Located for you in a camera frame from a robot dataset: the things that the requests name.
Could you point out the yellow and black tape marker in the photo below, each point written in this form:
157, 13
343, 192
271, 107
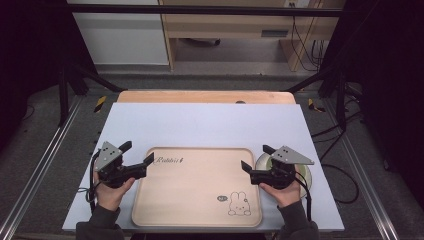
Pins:
313, 105
100, 104

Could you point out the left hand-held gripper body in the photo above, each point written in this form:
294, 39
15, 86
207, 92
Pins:
111, 166

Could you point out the black curtain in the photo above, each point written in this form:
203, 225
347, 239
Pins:
390, 66
33, 50

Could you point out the black horizontal frame bar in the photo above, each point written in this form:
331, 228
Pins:
200, 10

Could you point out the aluminium floor rail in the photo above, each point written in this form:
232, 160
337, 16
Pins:
36, 166
363, 176

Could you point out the black metal stand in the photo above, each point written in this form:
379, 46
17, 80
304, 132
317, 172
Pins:
63, 96
340, 96

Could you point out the wooden table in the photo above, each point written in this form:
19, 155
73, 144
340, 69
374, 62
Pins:
200, 97

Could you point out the person's left hand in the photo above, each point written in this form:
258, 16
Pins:
110, 197

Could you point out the person's right hand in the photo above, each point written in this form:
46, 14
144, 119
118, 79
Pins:
286, 196

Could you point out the wooden tray with rabbit print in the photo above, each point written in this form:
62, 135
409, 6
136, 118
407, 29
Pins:
196, 190

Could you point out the white cabinet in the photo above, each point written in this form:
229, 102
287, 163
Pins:
123, 36

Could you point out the pale green plate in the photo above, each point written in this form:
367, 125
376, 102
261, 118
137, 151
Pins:
305, 176

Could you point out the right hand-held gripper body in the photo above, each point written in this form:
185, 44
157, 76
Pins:
278, 175

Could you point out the white table cover board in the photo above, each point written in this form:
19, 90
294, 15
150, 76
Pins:
206, 126

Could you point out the light wooden desk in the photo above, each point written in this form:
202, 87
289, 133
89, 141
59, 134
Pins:
233, 23

